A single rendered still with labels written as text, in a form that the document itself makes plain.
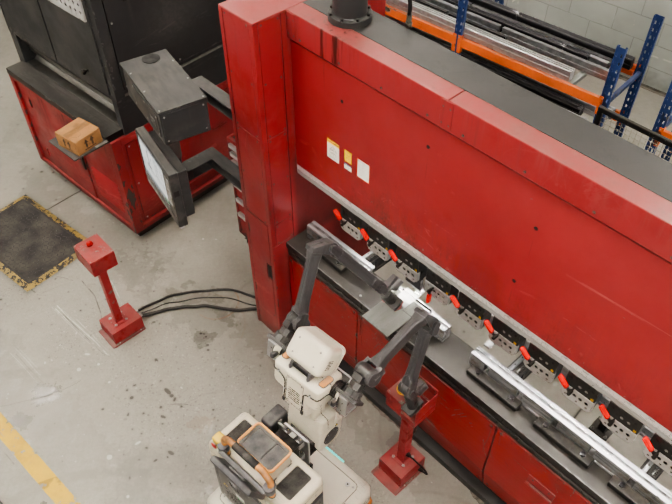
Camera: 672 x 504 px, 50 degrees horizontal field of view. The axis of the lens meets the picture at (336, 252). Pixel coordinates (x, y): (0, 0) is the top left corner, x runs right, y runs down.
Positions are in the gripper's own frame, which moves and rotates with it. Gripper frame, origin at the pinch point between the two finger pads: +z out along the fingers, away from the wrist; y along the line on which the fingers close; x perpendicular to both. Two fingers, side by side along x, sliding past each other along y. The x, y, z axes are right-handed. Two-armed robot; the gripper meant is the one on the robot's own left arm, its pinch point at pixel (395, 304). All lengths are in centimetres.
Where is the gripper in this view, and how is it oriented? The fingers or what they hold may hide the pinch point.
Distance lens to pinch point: 371.3
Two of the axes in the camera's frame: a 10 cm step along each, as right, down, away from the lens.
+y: -6.7, -5.4, 5.1
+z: 3.4, 3.8, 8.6
